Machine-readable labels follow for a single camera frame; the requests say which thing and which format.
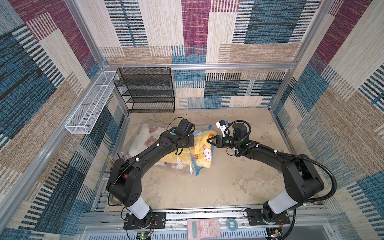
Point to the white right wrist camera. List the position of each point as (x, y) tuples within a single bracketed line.
[(224, 127)]

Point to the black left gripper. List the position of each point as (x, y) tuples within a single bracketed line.
[(192, 138)]

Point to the black wire shelf rack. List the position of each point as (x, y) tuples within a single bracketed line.
[(146, 90)]

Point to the clear vacuum bag blue zipper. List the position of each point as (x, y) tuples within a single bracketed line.
[(182, 147)]

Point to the pink calculator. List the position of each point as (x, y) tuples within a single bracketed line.
[(200, 229)]

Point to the white bear print blanket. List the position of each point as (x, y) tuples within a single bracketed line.
[(146, 136)]

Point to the yellow cartoon print blanket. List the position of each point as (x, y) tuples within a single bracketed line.
[(198, 156)]

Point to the white mesh wall basket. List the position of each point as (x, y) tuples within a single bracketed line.
[(87, 113)]

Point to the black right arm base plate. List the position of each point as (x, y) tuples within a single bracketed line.
[(258, 217)]

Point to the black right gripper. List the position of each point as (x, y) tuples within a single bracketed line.
[(219, 141)]

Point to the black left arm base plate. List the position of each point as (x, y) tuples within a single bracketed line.
[(155, 220)]

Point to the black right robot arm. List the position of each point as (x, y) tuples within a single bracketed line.
[(305, 180)]

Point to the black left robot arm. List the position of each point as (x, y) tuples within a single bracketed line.
[(125, 181)]

